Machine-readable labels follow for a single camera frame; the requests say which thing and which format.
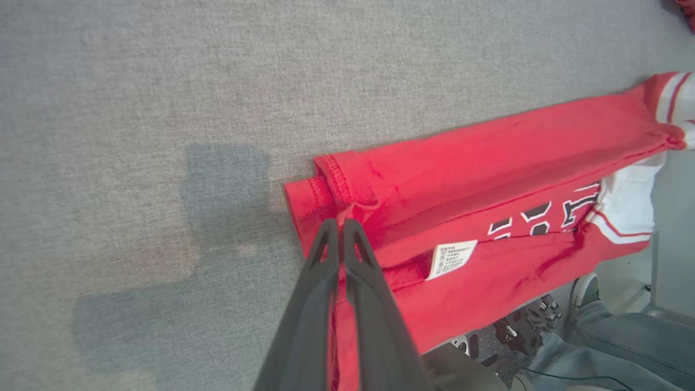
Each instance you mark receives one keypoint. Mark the grey metal stand leg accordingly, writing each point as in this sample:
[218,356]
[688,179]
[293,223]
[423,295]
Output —
[654,271]

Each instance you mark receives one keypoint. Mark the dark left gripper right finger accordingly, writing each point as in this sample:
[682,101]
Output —
[380,336]

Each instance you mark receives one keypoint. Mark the red basketball jersey number 23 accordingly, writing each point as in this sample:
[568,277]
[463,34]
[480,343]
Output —
[488,174]

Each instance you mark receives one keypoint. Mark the grey robot base with knobs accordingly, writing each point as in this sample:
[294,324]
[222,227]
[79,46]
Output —
[516,336]

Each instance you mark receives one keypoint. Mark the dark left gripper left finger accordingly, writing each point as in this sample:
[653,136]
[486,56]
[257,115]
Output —
[307,326]

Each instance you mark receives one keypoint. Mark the grey green sneaker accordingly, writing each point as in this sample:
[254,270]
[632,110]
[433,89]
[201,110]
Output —
[585,290]

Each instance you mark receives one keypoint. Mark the person leg in blue jeans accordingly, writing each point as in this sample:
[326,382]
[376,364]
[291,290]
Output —
[624,347]

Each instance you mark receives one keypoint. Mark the red shorts with white hem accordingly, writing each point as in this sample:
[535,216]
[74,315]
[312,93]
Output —
[688,13]

